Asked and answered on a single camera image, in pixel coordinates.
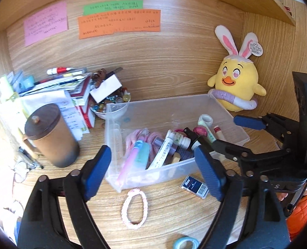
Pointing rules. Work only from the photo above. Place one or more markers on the small dark barcode box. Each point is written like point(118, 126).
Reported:
point(195, 187)

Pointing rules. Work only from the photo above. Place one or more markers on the pink scissors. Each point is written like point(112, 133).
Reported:
point(179, 130)

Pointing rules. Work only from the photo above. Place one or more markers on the pink sticky note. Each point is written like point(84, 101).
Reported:
point(45, 23)

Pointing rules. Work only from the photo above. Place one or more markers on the white tape roll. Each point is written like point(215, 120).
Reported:
point(204, 120)

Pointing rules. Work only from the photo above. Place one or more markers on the pale green lip balm tube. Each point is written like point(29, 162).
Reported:
point(211, 134)

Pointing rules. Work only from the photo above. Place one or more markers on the light blue tape roll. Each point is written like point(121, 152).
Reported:
point(185, 242)

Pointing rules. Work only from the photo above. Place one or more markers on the yellow chick plush toy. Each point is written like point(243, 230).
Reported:
point(235, 83)

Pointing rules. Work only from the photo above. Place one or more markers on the pile of papers and booklets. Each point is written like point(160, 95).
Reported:
point(54, 90)

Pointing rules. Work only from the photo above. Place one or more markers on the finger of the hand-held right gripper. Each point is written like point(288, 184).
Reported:
point(249, 122)
point(259, 163)

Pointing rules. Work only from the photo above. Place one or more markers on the bundle of pens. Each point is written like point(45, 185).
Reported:
point(30, 158)

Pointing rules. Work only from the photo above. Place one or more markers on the wooden shelf board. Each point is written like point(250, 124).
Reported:
point(275, 0)

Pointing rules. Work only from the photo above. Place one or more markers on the wooden cork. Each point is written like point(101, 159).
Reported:
point(176, 158)

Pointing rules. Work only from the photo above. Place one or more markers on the white card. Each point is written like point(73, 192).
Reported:
point(105, 88)

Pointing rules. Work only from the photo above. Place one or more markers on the mint green case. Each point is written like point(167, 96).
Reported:
point(144, 155)

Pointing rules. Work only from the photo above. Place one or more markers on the orange sticky note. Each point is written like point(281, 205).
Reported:
point(117, 24)

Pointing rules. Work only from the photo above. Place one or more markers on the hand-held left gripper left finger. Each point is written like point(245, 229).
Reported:
point(96, 172)

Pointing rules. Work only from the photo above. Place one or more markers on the person's right forearm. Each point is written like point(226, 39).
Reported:
point(302, 212)

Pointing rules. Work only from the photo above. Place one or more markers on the pink round jar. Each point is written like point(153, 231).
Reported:
point(200, 130)

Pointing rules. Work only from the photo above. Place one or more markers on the brown lidded mug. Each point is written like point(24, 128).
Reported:
point(52, 140)

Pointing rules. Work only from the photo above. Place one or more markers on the bowl of beads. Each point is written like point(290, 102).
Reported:
point(109, 106)

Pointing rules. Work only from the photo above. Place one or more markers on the red white booklet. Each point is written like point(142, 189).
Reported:
point(87, 109)

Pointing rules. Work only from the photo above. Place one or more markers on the green sticky note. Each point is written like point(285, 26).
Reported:
point(112, 7)

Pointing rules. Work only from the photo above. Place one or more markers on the eyeglasses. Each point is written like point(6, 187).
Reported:
point(21, 172)

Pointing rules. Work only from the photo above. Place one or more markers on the pink plastic tube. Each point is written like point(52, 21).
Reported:
point(130, 163)

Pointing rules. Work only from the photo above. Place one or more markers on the red white marker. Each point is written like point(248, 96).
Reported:
point(61, 70)

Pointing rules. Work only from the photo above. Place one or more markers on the dark green glass bottle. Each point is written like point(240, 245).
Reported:
point(191, 140)

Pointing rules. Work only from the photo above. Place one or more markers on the clear plastic storage box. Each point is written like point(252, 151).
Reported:
point(153, 114)

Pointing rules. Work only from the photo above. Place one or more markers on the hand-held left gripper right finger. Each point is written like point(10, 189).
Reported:
point(208, 172)

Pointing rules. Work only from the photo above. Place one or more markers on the small red banded tube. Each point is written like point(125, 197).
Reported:
point(218, 132)

